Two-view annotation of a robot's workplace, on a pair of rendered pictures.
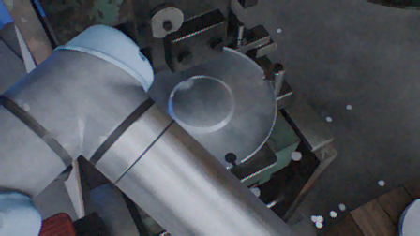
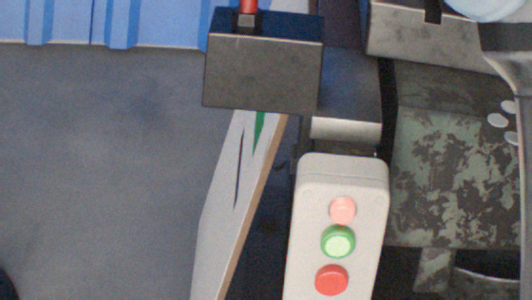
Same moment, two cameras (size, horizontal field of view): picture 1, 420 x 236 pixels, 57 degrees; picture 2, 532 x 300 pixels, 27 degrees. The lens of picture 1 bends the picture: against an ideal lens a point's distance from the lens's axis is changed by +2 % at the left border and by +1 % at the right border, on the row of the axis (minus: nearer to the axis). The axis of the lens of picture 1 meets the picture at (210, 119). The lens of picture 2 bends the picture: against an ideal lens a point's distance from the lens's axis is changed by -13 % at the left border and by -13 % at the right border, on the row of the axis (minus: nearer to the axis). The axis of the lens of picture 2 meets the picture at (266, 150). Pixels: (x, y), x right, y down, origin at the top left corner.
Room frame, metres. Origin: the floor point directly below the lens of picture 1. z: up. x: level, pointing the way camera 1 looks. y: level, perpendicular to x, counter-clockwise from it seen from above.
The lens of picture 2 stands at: (-0.63, -0.26, 1.13)
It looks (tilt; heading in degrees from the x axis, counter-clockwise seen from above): 30 degrees down; 32
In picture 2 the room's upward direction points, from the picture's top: 5 degrees clockwise
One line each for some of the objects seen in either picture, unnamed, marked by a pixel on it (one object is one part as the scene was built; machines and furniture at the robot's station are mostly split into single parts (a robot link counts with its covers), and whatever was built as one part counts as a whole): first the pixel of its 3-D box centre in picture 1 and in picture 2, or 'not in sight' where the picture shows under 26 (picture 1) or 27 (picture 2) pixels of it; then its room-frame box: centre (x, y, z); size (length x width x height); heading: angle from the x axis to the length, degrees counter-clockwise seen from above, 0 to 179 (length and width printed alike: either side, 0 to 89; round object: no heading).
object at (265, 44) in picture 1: (242, 38); not in sight; (0.60, -0.06, 0.76); 0.17 x 0.06 x 0.10; 121
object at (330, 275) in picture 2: not in sight; (331, 280); (0.08, 0.11, 0.54); 0.03 x 0.01 x 0.03; 121
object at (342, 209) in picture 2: not in sight; (342, 212); (0.08, 0.11, 0.61); 0.02 x 0.01 x 0.02; 121
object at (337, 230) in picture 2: not in sight; (337, 241); (0.08, 0.11, 0.58); 0.03 x 0.01 x 0.03; 121
